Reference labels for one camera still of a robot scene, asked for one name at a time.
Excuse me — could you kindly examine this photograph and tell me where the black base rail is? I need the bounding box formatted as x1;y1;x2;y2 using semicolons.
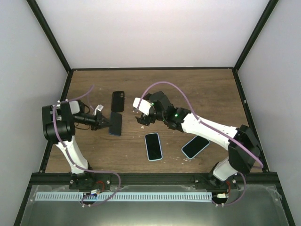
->
29;172;280;191

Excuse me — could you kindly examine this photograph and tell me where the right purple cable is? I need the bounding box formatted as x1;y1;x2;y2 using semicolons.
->
138;81;264;207

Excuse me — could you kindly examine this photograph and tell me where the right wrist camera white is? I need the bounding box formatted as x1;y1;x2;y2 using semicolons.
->
132;97;152;115

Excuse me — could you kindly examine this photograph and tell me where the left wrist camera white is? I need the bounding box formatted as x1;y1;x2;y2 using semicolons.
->
93;105;103;115

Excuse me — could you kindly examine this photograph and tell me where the light-blue slotted cable duct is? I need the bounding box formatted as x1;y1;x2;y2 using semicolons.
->
34;192;213;202

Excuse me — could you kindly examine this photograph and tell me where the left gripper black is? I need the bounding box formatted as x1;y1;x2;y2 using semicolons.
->
72;112;111;131

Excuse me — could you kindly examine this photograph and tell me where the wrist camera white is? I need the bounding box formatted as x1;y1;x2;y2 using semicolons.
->
93;105;103;115
132;97;152;115

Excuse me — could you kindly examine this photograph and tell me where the black phone case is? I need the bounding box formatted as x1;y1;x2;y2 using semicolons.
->
111;91;125;113

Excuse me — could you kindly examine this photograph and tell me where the metal front plate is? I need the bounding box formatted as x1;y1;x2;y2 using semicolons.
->
20;185;289;226

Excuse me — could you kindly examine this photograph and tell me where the black enclosure frame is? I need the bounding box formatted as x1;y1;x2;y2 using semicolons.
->
13;0;296;226

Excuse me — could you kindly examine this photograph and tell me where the blue phone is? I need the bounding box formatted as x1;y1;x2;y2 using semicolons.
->
109;112;122;136

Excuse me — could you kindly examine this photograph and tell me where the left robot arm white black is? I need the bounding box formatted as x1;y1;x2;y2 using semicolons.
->
42;100;111;190

